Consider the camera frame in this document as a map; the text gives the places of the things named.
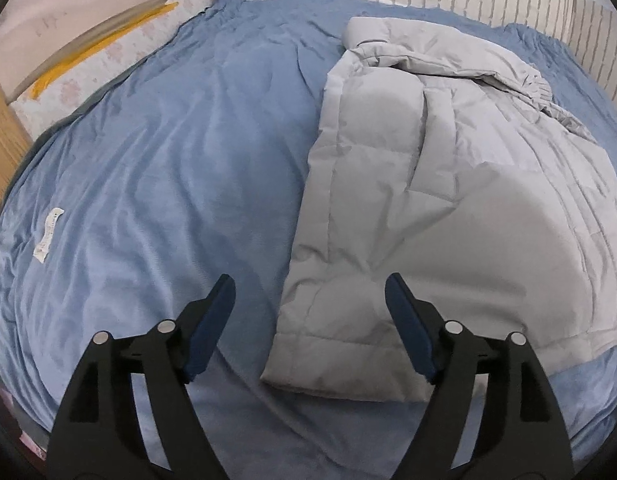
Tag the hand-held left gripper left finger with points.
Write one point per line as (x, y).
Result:
(208, 330)

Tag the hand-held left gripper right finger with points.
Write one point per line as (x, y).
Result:
(412, 330)

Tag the grey puffer jacket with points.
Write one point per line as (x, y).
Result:
(438, 210)

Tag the blue blanket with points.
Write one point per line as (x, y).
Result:
(163, 170)

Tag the white blanket label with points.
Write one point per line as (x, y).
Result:
(47, 236)

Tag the floral bed sheet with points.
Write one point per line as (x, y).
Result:
(103, 67)

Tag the yellow strip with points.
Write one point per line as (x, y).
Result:
(88, 52)

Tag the wooden bed frame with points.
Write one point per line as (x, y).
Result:
(6, 130)

